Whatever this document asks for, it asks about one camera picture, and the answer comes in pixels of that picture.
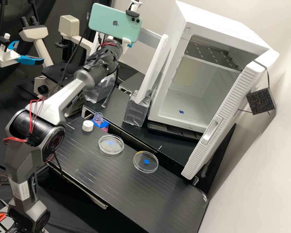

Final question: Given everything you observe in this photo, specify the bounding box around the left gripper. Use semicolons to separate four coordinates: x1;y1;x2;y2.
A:
0;40;44;68

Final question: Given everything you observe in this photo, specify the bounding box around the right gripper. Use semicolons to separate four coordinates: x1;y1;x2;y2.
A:
121;38;134;56

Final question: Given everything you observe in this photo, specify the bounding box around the cream microscope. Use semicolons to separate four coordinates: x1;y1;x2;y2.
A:
19;15;100;118

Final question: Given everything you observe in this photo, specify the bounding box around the black platform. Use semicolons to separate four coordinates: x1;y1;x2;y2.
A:
48;116;209;233
82;62;237;193

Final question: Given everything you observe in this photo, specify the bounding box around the small bottle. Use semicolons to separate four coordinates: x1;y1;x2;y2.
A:
93;112;105;127

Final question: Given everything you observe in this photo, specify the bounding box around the white incubator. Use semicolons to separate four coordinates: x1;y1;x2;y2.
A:
146;0;281;133

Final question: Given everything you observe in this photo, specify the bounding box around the blue bottle holder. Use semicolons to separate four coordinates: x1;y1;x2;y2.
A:
93;120;110;133

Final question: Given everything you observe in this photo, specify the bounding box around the white cap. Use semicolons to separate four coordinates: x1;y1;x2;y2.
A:
81;120;94;132

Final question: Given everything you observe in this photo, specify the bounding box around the petri dish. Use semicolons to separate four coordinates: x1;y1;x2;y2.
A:
98;134;125;156

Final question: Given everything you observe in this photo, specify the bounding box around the incubator door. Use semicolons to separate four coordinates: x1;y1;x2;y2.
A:
180;61;276;181

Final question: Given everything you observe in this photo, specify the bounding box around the petri dish lid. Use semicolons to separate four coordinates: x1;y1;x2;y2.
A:
133;150;159;173

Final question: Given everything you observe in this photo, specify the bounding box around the right wrist camera phone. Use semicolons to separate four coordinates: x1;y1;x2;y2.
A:
88;0;144;45

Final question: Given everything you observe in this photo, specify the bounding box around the black cable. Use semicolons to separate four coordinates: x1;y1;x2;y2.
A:
52;13;91;97

